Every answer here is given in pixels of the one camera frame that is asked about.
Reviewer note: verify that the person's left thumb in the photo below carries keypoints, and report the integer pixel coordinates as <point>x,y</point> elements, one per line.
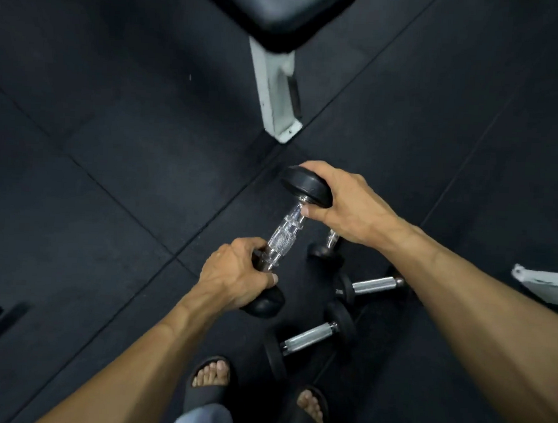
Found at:
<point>266,279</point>

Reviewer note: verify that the person's left hand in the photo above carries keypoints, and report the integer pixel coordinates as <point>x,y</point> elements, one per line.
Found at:
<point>226,274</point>

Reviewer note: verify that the white metal frame foot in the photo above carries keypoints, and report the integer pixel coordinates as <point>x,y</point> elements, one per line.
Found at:
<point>543,283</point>

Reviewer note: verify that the small black dumbbell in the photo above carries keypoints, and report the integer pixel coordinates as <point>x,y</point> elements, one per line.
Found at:
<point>307,339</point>
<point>371,285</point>
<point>324,254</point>

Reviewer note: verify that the person's right foot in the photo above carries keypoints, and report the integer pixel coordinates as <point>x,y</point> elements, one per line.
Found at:
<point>311,406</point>

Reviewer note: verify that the person's right thumb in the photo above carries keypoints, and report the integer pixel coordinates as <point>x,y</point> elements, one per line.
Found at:
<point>317,212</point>

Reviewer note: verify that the person's right hand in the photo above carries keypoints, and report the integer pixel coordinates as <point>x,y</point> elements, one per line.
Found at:
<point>354,208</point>

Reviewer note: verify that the person's right forearm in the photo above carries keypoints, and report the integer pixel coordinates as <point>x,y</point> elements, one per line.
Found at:
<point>478,322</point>

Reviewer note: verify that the person's left forearm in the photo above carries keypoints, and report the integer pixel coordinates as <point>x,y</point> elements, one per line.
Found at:
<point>140,370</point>

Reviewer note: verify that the grey trousers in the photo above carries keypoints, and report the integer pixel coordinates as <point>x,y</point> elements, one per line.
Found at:
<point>212,422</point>

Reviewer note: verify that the person's foot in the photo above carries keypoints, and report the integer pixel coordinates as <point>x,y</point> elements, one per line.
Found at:
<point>212,373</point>
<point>311,406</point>

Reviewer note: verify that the black padded bench seat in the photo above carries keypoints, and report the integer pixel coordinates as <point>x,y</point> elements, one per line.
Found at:
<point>275,8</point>

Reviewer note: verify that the black left slide sandal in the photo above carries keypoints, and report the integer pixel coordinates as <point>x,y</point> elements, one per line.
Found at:
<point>206,394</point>

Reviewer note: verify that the person's left foot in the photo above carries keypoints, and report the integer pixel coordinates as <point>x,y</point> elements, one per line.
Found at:
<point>212,373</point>

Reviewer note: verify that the white metal bench leg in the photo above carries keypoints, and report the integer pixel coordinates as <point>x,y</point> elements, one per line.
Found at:
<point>273,96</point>

